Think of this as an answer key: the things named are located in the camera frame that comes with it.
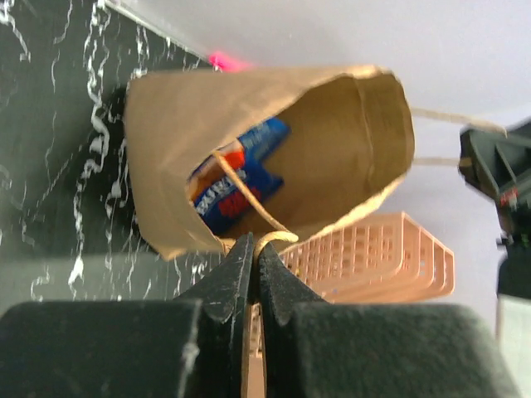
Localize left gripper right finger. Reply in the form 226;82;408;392
257;245;520;397

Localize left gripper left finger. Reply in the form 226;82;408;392
1;235;254;397

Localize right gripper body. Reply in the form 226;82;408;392
497;124;530;299

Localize brown paper bag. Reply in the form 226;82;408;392
123;64;508;262

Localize pink plastic desk organizer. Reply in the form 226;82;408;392
240;211;455;398

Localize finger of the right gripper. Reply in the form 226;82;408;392
459;129;519;199

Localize blue Burts chips bag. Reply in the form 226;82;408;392
186;118;290;235

